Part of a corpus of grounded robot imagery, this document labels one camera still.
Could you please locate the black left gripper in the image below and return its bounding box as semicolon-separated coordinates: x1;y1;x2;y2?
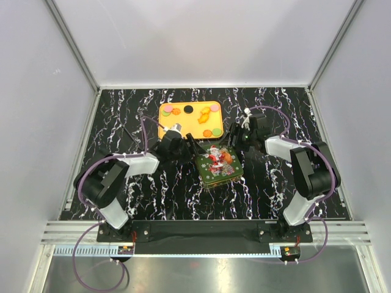
169;134;206;166

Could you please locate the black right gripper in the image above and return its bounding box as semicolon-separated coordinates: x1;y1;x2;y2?
219;123;257;153

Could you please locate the gold tin lid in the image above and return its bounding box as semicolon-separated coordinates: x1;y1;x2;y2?
195;144;244;189

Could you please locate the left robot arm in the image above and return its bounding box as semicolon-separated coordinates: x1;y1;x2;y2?
73;130;206;242

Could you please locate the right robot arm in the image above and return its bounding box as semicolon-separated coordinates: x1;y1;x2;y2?
221;114;341;242

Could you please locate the green round cookie right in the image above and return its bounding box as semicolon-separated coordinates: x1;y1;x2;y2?
212;128;222;137

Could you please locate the orange swirl cookie right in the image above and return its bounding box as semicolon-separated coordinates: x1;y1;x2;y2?
203;129;212;137

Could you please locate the orange swirl cookie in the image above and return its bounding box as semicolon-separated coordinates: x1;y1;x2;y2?
172;108;181;115
203;129;212;137

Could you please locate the yellow plastic tray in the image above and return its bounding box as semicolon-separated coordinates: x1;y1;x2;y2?
158;101;224;140

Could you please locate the lower fish shaped cookie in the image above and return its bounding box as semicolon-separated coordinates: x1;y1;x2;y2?
197;112;210;124

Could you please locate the fish shaped cookie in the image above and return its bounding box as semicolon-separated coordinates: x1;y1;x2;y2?
197;112;210;124
201;107;211;115

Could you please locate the pink round cookie right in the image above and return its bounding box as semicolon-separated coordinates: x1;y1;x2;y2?
210;104;219;112

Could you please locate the upper fish shaped cookie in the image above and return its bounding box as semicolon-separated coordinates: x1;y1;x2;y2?
201;107;211;115

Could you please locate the black sandwich cookie on tray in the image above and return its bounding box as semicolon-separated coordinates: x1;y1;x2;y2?
184;105;194;114

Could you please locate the orange swirl cookie left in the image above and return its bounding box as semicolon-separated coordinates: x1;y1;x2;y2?
172;108;181;115

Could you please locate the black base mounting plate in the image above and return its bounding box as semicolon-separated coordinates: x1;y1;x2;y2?
97;220;313;244

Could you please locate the left electronics board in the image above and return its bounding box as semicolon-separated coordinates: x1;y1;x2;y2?
118;245;134;255

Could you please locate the electronics board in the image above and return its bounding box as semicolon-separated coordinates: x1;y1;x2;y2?
282;246;301;259
118;245;134;255

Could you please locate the right electronics board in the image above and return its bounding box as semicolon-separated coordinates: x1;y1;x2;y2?
282;246;301;259

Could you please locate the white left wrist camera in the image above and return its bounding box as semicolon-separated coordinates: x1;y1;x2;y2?
163;123;181;134

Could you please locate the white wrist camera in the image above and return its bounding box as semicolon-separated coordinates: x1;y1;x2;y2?
163;123;181;134
241;107;252;131

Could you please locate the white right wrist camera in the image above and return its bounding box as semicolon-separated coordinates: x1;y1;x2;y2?
241;107;252;131

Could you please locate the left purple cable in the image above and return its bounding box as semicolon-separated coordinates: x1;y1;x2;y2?
71;115;172;291

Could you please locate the aluminium frame rail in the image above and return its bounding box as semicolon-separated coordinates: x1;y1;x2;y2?
54;244;292;258

